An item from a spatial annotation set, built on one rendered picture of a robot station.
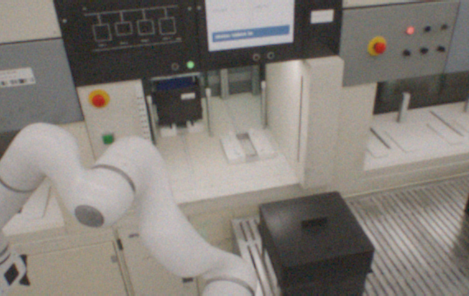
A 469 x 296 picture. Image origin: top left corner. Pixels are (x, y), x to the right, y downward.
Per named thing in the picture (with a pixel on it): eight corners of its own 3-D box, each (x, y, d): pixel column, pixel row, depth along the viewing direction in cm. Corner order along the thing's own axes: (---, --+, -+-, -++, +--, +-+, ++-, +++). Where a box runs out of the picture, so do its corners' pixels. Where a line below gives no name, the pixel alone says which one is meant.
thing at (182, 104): (157, 132, 205) (147, 71, 188) (155, 113, 222) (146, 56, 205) (206, 125, 209) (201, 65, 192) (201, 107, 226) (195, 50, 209)
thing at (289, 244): (281, 292, 123) (282, 261, 116) (257, 224, 147) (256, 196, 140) (373, 272, 128) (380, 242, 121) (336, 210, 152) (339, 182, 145)
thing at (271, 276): (260, 256, 155) (259, 221, 146) (331, 242, 160) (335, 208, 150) (282, 320, 132) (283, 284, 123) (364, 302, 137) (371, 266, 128)
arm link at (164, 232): (215, 342, 96) (230, 285, 110) (259, 334, 91) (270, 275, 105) (66, 183, 78) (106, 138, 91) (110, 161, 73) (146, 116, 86)
